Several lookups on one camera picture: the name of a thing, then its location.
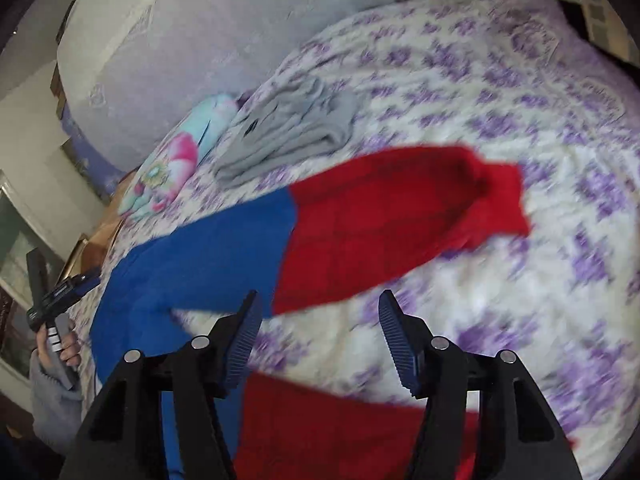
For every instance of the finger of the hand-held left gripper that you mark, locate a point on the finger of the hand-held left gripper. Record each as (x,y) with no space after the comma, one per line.
(89,280)

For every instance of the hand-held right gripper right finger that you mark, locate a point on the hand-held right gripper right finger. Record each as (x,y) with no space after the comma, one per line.
(396,340)

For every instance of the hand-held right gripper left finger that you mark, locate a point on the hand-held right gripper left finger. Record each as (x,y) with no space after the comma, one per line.
(244,332)

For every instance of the blue sweatshirt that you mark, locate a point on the blue sweatshirt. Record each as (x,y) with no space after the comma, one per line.
(360,230)

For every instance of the person's left forearm grey sleeve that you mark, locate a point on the person's left forearm grey sleeve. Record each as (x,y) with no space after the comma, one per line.
(52,410)

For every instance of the folded grey pants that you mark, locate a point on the folded grey pants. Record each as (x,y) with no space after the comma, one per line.
(295,130)

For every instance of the person's left hand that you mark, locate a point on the person's left hand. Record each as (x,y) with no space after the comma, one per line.
(71,350)

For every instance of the framed picture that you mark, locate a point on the framed picture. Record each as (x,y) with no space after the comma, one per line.
(20,240)

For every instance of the blue patterned cloth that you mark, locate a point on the blue patterned cloth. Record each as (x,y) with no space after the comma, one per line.
(87,155)

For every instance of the folded floral blanket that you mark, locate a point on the folded floral blanket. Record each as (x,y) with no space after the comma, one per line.
(170,160)

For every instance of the purple floral bedspread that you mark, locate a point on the purple floral bedspread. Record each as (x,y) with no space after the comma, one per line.
(500,110)

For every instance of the beige checked curtain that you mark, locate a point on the beige checked curtain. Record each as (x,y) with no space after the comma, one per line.
(595,5)

